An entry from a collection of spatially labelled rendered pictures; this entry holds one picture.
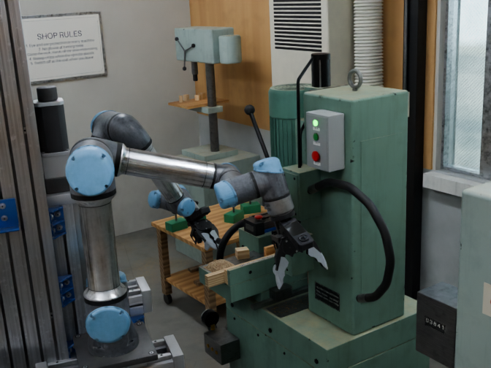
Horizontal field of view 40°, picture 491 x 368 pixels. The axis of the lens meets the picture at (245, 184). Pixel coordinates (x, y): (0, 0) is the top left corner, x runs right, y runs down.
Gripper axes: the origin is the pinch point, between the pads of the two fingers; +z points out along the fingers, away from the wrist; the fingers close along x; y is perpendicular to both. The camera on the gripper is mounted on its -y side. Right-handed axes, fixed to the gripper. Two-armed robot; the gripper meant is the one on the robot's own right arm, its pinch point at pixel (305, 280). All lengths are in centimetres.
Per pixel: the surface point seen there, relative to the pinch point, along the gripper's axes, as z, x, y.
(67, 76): -89, 19, 328
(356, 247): -1.5, -19.5, 4.3
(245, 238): 0, -4, 66
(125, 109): -54, -15, 346
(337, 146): -32.2, -20.9, 0.7
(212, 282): 2.1, 18.1, 37.5
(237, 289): 7.4, 11.0, 36.7
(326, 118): -40.9, -19.1, -1.1
